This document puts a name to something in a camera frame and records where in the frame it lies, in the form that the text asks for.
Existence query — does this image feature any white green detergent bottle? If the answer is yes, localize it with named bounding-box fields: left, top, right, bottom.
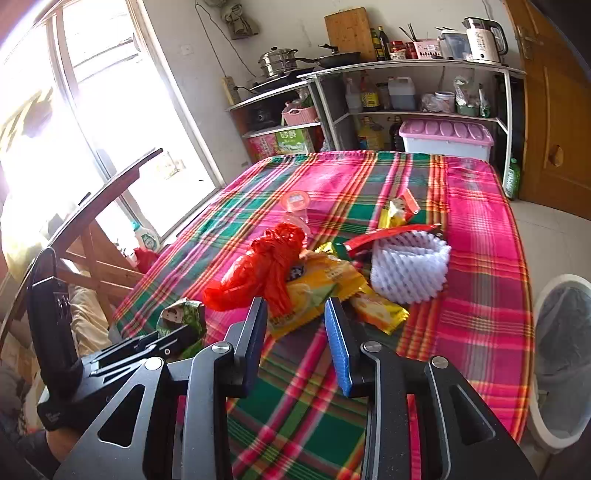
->
left=131, top=222, right=162, bottom=252

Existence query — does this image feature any pink green plaid tablecloth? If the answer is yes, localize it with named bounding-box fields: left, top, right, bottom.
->
left=113, top=151, right=536, bottom=480

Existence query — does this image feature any wooden door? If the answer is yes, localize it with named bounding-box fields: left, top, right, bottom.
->
left=501, top=0, right=591, bottom=217

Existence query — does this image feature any white foam fruit net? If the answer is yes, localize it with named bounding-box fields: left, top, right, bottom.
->
left=369, top=228, right=452, bottom=305

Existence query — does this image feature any steel steamer pot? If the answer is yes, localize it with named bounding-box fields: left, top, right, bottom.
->
left=257, top=46, right=300, bottom=78

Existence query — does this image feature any white jug of dark liquid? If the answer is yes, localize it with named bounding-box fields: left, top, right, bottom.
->
left=387, top=76, right=419, bottom=110

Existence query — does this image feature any white round trash bin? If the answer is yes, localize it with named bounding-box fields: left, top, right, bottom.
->
left=526, top=274, right=591, bottom=455

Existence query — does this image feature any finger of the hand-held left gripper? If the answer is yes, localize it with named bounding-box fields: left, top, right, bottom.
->
left=139, top=324, right=200, bottom=361
left=95, top=333, right=160, bottom=358

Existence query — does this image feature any pink plastic basket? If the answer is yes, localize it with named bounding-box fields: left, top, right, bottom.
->
left=281, top=102, right=318, bottom=126

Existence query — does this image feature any pink lid storage box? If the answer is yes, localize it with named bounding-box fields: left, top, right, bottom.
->
left=398, top=119, right=495, bottom=163

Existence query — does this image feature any clear plastic cup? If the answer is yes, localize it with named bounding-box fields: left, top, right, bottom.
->
left=281, top=190, right=311, bottom=234

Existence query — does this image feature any yellow label bottle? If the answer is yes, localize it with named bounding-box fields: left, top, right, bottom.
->
left=360, top=71, right=382, bottom=112

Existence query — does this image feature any large yellow snack packet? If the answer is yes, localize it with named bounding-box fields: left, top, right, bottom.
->
left=265, top=251, right=379, bottom=340

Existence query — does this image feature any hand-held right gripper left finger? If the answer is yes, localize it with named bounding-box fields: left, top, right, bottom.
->
left=53, top=296, right=269, bottom=480

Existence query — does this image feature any clear plastic bottle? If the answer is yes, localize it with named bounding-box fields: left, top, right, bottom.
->
left=344, top=76, right=363, bottom=114

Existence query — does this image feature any small yellow snack packet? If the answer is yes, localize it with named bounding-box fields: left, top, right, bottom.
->
left=348, top=286, right=411, bottom=337

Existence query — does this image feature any clear plastic bin liner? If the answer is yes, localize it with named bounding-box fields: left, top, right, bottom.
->
left=534, top=281, right=591, bottom=444

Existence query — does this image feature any yellow cooking oil bottle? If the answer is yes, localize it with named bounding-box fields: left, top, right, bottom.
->
left=356, top=116, right=386, bottom=151

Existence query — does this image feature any crumpled clear plastic bag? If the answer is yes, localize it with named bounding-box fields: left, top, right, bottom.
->
left=420, top=92, right=451, bottom=114

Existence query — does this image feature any dark glass bottle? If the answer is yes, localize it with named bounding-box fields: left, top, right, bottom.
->
left=388, top=115, right=404, bottom=151

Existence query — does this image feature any green plastic bottle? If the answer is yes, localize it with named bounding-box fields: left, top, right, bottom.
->
left=503, top=157, right=522, bottom=200

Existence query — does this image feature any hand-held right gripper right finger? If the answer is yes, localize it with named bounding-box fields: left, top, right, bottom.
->
left=324, top=296, right=539, bottom=480

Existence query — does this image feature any grey plastic jug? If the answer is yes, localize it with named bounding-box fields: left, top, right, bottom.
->
left=438, top=30, right=472, bottom=61

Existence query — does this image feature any low white shelf unit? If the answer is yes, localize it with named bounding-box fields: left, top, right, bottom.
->
left=225, top=78, right=328, bottom=162

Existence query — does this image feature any yellow red crumpled wrapper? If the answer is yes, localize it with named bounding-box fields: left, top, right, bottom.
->
left=379, top=191, right=421, bottom=229

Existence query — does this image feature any pink utensil holder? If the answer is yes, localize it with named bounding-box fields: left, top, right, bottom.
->
left=412, top=39, right=443, bottom=61

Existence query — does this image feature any brass door handle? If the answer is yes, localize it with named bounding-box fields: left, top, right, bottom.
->
left=516, top=25, right=534, bottom=58

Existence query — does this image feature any large window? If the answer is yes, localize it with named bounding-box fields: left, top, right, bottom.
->
left=0, top=0, right=222, bottom=287

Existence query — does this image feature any black frying pan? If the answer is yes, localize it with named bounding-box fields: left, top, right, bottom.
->
left=295, top=44, right=362, bottom=70

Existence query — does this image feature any red plastic bag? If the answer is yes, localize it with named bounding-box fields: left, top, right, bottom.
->
left=202, top=223, right=308, bottom=319

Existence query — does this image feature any red bag on floor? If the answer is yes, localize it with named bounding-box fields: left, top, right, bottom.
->
left=134, top=247, right=160, bottom=273

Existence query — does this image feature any white electric kettle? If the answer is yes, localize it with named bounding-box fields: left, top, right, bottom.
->
left=463, top=17, right=509, bottom=65

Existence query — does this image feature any tied grey cloth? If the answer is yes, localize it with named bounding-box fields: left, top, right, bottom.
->
left=221, top=0, right=259, bottom=40

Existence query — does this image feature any green carton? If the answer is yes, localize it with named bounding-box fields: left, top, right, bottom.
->
left=274, top=127, right=315, bottom=155

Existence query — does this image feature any person's left forearm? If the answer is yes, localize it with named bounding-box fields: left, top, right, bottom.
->
left=18, top=427, right=93, bottom=480

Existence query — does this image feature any black induction cooker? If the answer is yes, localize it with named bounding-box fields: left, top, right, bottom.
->
left=249, top=74, right=310, bottom=93

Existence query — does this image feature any tall white shelf unit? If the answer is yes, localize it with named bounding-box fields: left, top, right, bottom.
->
left=298, top=60, right=527, bottom=174

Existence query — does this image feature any red carton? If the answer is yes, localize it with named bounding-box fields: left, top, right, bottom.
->
left=245, top=134, right=278, bottom=162

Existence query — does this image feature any black appliance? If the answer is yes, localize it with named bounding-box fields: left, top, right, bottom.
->
left=247, top=104, right=282, bottom=132

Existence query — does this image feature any green snack packet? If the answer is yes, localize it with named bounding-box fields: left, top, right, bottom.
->
left=156, top=298, right=208, bottom=356

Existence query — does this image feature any red snack packet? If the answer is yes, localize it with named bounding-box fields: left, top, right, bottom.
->
left=344, top=223, right=444, bottom=259

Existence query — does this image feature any bamboo cutting board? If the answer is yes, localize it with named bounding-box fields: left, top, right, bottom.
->
left=324, top=7, right=376, bottom=61

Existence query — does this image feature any bagged food in green bowl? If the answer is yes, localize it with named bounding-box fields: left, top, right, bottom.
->
left=453, top=76, right=481, bottom=116

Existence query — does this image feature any cream cushion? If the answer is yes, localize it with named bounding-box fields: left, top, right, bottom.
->
left=69, top=286, right=114, bottom=352

